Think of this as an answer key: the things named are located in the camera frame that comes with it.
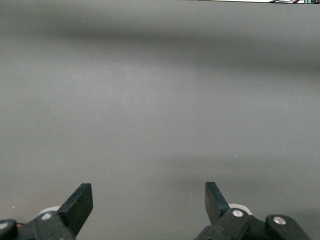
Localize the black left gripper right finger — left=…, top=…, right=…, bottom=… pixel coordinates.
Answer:
left=194, top=181, right=313, bottom=240

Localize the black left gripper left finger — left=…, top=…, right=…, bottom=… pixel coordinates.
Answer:
left=0, top=183, right=94, bottom=240

